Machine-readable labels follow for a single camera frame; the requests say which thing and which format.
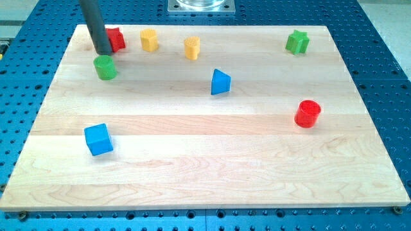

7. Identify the light wooden board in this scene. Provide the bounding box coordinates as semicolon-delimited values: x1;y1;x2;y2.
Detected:
1;24;410;211

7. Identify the blue triangle block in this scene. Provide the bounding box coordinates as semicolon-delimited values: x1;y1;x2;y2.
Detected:
211;69;231;95

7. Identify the yellow heart block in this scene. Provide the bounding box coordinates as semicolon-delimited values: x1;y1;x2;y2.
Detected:
184;36;200;60

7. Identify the yellow pentagon block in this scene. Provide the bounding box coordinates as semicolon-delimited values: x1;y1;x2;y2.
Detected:
140;28;159;52

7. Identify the red cylinder block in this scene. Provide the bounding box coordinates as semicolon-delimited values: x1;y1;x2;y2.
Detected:
294;100;322;128

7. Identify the blue cube block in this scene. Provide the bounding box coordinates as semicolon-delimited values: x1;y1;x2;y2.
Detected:
84;123;114;156

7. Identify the green cylinder block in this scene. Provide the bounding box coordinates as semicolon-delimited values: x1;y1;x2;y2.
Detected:
93;55;117;80

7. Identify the green star block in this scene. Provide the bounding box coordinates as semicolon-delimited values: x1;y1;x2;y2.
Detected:
285;30;310;55

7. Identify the red star block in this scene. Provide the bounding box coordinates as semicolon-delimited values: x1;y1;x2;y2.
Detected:
106;28;126;53

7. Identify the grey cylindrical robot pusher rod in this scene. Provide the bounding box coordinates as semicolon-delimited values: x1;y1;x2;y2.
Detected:
78;0;112;55

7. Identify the blue perforated metal table plate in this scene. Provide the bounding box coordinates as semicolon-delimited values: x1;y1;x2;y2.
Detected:
1;0;410;230

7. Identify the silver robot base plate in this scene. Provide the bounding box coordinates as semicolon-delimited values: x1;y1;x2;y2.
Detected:
166;0;236;15

